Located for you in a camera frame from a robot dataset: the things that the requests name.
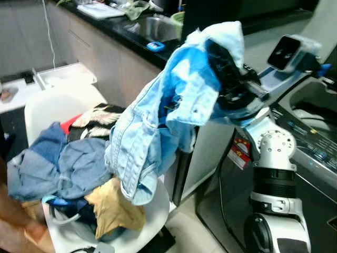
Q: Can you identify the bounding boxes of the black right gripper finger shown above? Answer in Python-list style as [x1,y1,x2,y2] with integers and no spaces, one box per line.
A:
[206,40,237,80]

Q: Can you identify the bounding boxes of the light blue denim jacket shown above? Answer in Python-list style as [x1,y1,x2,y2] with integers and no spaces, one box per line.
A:
[104,21,246,206]

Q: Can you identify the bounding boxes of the grey top-load washing machine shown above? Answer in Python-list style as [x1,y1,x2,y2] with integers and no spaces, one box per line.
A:
[196,47,337,253]

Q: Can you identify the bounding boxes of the green bucket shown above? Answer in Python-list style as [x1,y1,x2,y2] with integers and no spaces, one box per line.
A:
[171,12,185,40]

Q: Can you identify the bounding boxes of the red washer sticker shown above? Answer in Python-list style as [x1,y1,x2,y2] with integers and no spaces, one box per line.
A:
[229,136,252,170]

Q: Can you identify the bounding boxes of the small blue object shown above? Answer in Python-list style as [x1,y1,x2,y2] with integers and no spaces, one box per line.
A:
[146,41,165,52]

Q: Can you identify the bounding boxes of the steel kitchen sink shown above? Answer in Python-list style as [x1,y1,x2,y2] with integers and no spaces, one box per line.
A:
[124,15,182,44]

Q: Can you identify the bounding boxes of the green crumpled cloth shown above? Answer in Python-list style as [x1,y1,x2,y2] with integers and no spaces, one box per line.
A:
[120,0,153,21]

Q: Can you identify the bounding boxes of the kitchen counter black top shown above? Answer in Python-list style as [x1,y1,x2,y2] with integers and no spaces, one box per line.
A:
[47,0,182,109]

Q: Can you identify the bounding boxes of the white flat board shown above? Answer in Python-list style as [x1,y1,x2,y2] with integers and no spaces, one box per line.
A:
[76,3,126,20]

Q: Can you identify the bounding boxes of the black beige patterned garment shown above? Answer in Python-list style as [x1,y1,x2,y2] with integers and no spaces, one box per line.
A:
[68,103,127,142]

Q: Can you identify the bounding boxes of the white low table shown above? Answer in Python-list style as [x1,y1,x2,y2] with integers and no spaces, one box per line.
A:
[0,62,98,114]

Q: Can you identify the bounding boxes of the red garment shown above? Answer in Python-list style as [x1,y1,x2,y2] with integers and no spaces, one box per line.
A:
[60,113,84,135]

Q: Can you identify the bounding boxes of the black chair base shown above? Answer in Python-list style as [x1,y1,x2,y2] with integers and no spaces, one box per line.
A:
[136,226,177,253]

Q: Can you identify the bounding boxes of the tan cloth garment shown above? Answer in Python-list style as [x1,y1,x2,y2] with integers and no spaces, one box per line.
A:
[84,177,146,240]

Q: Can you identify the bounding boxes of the white plastic chair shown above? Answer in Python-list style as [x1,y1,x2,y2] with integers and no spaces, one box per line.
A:
[24,84,172,253]

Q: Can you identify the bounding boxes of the faded blue jeans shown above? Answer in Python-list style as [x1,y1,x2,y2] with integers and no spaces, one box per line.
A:
[6,122,114,203]

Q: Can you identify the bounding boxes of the pink small item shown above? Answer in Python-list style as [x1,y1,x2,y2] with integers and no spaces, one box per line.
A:
[0,87,19,103]

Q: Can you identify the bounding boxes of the person bare leg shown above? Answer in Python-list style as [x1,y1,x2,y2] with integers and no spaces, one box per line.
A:
[0,158,56,253]

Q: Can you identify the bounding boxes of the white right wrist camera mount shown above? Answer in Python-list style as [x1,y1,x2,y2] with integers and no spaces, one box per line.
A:
[240,34,332,126]

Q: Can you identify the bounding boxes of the thin white wall cable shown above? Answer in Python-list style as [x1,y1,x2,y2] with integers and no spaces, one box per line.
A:
[41,0,57,69]

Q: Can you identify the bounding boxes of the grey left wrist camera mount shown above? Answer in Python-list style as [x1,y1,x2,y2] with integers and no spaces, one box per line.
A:
[91,241,115,253]

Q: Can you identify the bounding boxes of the dark navy garment white straps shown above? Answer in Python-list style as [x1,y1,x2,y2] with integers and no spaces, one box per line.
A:
[41,195,98,243]

